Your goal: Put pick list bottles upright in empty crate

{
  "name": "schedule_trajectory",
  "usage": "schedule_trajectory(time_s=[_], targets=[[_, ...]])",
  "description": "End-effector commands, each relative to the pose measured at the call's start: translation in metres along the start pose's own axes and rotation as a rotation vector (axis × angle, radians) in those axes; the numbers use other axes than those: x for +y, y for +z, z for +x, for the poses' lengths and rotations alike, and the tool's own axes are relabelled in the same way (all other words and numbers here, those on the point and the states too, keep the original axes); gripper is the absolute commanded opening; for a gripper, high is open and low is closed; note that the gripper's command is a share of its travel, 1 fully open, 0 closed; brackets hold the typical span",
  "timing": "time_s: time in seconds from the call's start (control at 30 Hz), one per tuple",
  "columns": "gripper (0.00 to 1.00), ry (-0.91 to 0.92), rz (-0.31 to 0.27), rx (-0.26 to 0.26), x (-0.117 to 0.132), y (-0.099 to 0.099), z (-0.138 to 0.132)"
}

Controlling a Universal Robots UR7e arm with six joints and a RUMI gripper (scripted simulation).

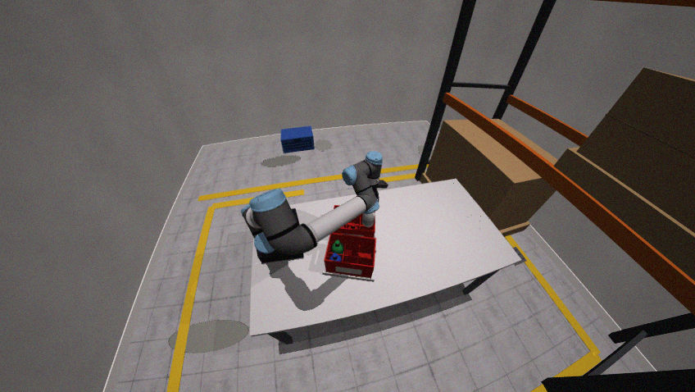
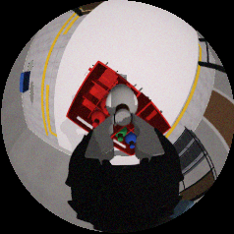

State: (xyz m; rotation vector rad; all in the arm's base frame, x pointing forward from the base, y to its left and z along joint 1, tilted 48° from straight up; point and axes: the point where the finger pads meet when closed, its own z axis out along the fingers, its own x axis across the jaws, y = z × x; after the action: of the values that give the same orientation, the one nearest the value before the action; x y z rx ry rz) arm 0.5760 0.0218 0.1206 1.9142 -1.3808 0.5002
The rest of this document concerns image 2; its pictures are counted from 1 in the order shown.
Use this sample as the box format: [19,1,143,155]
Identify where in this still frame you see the red crate with dividers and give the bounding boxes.
[66,61,141,132]
[111,92,171,156]

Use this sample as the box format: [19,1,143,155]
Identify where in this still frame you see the green bottle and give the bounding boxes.
[115,127,127,142]

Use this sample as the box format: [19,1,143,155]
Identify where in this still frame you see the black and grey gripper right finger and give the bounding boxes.
[131,113,184,182]

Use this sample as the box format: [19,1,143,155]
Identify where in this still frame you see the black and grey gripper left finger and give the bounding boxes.
[65,113,115,187]

